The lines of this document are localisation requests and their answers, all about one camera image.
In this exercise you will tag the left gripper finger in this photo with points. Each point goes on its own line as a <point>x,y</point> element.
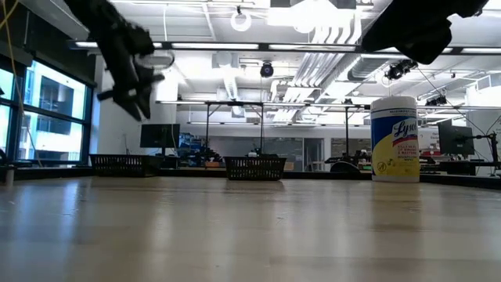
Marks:
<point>145,100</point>
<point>131,103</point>

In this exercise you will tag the black plastic mesh basket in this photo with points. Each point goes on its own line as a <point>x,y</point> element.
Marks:
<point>254,168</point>
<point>125,166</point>

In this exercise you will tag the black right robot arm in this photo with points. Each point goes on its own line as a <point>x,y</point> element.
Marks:
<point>415,35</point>

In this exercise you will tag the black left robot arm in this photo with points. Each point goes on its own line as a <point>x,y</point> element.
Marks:
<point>109,31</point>

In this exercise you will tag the black computer monitor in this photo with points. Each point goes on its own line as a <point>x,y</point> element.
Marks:
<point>456,139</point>
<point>160,136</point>

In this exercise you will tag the large framed window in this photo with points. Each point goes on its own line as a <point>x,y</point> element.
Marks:
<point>55,90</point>

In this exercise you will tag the Lysol disinfecting wipes canister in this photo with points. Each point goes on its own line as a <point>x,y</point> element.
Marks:
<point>395,149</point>

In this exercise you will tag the black metal gantry frame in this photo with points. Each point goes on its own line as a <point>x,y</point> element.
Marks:
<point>235,103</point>

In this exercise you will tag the black dome camera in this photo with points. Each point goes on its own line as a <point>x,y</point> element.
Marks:
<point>267,70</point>

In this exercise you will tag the black ceiling camera rig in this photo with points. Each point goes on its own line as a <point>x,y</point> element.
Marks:
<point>397,70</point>

